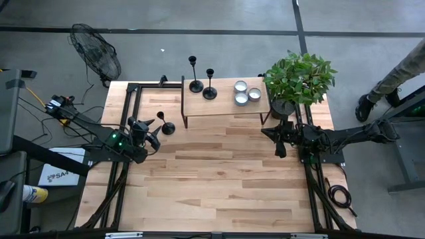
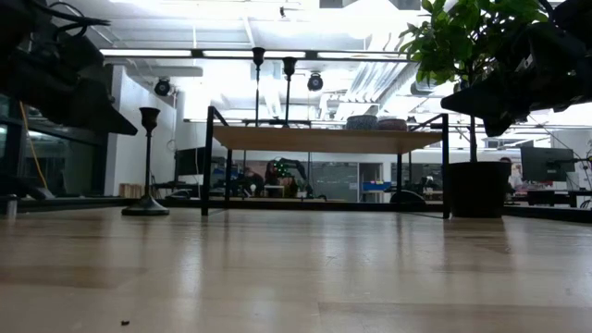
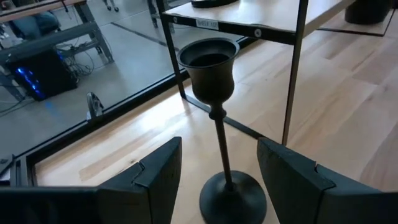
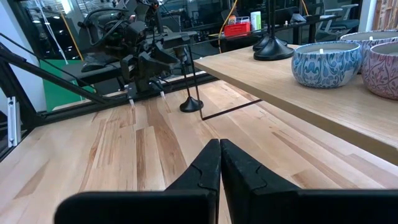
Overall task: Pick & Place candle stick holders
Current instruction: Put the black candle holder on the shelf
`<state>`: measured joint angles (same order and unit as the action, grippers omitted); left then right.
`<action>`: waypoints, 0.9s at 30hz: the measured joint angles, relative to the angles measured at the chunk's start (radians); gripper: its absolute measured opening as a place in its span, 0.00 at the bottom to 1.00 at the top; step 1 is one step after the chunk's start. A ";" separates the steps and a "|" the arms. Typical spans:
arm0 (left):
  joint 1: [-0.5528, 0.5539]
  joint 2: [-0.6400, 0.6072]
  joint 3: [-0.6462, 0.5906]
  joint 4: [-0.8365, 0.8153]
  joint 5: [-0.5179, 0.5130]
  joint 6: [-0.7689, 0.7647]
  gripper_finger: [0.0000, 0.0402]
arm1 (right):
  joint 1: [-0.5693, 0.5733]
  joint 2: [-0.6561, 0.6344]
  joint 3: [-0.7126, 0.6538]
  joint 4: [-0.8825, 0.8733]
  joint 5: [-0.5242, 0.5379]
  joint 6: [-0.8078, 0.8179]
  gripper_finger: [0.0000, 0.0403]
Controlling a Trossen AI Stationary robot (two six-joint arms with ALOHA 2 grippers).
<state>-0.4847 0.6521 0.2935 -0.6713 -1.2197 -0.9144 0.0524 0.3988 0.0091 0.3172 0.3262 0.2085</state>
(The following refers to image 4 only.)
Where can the wooden shelf riser black legs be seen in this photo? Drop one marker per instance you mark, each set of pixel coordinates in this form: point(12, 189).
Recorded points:
point(280, 93)

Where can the white cylindrical container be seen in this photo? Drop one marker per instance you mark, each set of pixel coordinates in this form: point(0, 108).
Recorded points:
point(256, 20)

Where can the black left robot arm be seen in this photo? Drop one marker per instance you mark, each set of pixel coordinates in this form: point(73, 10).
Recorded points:
point(112, 40)

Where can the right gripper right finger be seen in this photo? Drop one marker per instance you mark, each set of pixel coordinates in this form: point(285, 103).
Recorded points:
point(248, 193)

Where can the black computer mouse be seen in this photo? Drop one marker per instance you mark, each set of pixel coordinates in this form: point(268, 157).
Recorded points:
point(91, 67)

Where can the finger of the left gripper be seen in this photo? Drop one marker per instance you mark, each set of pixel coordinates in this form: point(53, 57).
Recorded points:
point(155, 63)
point(168, 54)

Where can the black metal table frame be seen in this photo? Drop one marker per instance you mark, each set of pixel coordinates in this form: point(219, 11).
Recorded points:
point(71, 110)

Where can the orange bottle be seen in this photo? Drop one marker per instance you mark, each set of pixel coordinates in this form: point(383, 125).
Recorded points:
point(232, 20)

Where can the grey desk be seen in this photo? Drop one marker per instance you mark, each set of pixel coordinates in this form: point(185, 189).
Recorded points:
point(183, 37)
point(74, 73)

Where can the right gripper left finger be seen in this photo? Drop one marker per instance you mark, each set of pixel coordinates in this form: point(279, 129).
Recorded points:
point(199, 177)

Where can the pink patterned candle tin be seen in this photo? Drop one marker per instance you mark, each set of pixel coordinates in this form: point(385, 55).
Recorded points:
point(382, 74)

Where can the purple patterned candle tin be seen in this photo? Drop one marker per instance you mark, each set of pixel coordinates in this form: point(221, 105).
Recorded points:
point(360, 35)

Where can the black white office chair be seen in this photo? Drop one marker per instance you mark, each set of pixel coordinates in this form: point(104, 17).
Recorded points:
point(339, 25)

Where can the green panel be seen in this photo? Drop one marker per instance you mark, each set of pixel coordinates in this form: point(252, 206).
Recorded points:
point(57, 93)

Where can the blue patterned candle tin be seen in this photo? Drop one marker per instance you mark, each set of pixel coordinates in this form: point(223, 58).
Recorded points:
point(323, 68)

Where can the silver metal bracket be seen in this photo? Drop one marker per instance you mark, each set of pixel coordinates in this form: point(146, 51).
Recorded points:
point(14, 124)

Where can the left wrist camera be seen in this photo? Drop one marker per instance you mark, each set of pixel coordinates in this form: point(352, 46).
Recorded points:
point(136, 31)

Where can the red plastic basket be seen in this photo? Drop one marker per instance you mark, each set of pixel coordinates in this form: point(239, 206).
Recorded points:
point(237, 29)

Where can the black desk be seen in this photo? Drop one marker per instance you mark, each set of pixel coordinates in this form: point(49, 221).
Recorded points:
point(298, 26)

